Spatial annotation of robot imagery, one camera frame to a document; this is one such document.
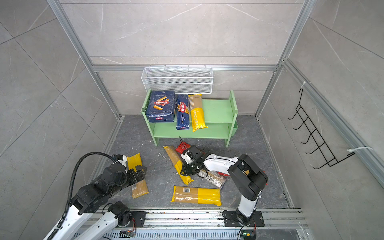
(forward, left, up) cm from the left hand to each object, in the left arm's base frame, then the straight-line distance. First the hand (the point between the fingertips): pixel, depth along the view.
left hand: (140, 168), depth 72 cm
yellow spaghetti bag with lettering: (+17, -29, +13) cm, 37 cm away
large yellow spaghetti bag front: (-10, -28, -15) cm, 33 cm away
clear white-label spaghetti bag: (-1, -38, -14) cm, 41 cm away
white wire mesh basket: (+58, -20, +12) cm, 63 cm away
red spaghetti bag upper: (+21, -20, -15) cm, 33 cm away
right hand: (+4, -20, -16) cm, 26 cm away
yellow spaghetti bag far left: (-5, +3, -16) cm, 17 cm away
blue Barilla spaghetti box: (+26, -21, +13) cm, 36 cm away
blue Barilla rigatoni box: (+28, -10, +14) cm, 33 cm away
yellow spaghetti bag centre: (+11, -16, -13) cm, 23 cm away
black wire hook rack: (-4, -82, +15) cm, 84 cm away
